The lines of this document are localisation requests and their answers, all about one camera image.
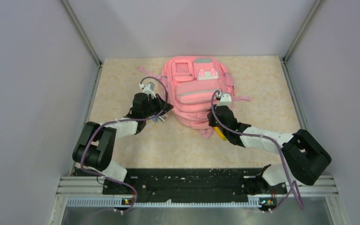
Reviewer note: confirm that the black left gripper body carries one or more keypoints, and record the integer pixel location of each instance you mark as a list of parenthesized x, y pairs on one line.
[(153, 106)]

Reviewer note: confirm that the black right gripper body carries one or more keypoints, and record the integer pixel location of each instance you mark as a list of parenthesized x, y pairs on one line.
[(212, 123)]

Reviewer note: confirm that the pink student backpack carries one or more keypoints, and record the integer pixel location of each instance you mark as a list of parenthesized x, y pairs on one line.
[(191, 82)]

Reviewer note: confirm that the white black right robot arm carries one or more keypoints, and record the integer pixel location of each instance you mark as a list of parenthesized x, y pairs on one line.
[(303, 158)]

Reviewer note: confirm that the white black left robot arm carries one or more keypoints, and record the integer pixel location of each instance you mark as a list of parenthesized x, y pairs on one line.
[(94, 147)]

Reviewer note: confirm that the yellow green block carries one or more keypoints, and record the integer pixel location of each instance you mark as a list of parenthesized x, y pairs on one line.
[(220, 134)]

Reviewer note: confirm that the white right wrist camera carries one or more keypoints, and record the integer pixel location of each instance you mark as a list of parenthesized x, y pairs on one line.
[(224, 99)]

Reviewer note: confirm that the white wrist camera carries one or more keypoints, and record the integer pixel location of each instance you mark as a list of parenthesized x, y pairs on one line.
[(148, 89), (224, 99)]

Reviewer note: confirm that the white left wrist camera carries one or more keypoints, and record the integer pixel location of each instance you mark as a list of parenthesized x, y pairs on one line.
[(148, 89)]

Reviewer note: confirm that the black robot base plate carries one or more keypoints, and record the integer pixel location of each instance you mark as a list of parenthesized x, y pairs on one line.
[(198, 185)]

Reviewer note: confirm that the left aluminium corner post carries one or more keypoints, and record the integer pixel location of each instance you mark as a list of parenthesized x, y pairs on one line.
[(80, 31)]

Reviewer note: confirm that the aluminium corner post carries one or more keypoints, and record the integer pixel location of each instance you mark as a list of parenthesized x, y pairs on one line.
[(303, 29), (80, 31)]

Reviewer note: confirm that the right aluminium corner post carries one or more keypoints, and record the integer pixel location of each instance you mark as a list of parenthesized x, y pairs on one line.
[(303, 29)]

